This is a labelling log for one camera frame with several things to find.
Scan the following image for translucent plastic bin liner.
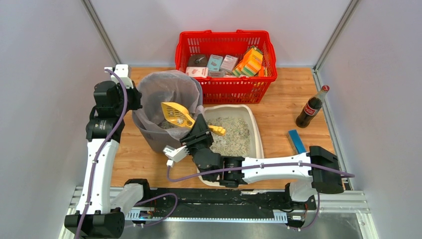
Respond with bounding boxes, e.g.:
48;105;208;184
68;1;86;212
132;70;205;139

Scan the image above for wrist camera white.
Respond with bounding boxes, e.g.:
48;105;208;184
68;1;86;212
163;145;189;167
104;64;134;89

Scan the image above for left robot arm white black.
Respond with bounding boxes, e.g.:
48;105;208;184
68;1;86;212
64;81;149;239

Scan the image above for cat litter granules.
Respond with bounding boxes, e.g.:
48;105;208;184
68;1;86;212
207;117;250;157

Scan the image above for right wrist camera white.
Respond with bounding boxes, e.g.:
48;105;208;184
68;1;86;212
163;145;189;167

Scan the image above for orange green sponge pack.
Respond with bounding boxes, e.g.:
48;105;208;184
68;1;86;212
232;45;263;77

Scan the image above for beige litter box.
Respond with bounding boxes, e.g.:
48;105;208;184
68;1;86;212
196;104;265;187

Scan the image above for brown round item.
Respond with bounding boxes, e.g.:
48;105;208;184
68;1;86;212
187;54;209;67

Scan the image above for grey small box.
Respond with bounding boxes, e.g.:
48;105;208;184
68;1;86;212
220;55;238;72

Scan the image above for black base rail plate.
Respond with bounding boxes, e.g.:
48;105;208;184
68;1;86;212
141;188;317;219

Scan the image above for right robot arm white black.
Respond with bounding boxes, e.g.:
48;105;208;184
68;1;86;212
180;115;345;202

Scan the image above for white pink sponge box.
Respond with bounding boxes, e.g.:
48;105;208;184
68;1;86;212
185;67;209;78

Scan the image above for grey mesh trash bin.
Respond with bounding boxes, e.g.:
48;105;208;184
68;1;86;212
131;70;205;154

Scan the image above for blue and tan box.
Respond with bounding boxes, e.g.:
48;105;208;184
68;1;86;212
288;129;307;154

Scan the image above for cola glass bottle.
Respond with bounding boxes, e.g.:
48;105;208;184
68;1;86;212
296;85;330;128

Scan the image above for teal small box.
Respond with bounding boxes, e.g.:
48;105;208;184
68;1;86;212
207;54;223;71

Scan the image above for grey sponge label box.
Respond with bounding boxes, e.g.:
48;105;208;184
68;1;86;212
208;71;225;78

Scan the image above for yellow litter scoop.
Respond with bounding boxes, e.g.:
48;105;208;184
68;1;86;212
161;102;226;139

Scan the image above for litter clumps in bin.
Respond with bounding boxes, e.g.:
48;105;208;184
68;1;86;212
158;120;178;129

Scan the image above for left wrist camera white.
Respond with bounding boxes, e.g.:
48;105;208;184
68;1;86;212
104;64;134;89

